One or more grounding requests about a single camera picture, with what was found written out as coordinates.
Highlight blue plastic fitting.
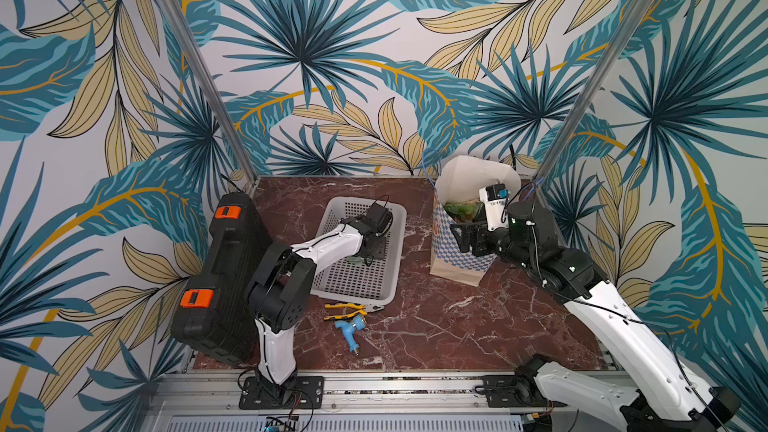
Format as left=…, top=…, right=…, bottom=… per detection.
left=334, top=315, right=366, bottom=355

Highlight aluminium frame post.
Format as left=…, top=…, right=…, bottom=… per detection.
left=534, top=0, right=655, bottom=181
left=156, top=0, right=259, bottom=187

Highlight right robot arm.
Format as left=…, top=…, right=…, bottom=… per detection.
left=450, top=200, right=741, bottom=431

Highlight orange green soup packet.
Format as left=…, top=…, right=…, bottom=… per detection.
left=345, top=256, right=370, bottom=266

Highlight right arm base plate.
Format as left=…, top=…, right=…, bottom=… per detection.
left=475, top=375, right=533, bottom=408

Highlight left aluminium frame post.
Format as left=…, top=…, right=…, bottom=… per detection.
left=156, top=0, right=259, bottom=187

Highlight right aluminium frame post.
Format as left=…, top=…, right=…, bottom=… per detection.
left=534, top=0, right=655, bottom=181

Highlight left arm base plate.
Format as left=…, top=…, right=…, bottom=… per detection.
left=238, top=375, right=325, bottom=411

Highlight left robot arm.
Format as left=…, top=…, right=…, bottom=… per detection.
left=247, top=202, right=393, bottom=404

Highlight black orange tool case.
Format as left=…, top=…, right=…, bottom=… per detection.
left=170, top=192, right=272, bottom=366

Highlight white plastic basket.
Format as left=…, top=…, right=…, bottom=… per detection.
left=311, top=196, right=407, bottom=306

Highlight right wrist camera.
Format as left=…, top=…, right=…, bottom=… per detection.
left=479, top=183, right=509, bottom=232

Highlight yellow black pliers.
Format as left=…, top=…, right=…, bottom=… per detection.
left=324, top=303, right=384, bottom=321

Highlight aluminium front rail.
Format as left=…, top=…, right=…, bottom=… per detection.
left=140, top=370, right=661, bottom=432

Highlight checkered paper bag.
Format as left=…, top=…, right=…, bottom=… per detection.
left=430, top=155, right=522, bottom=286

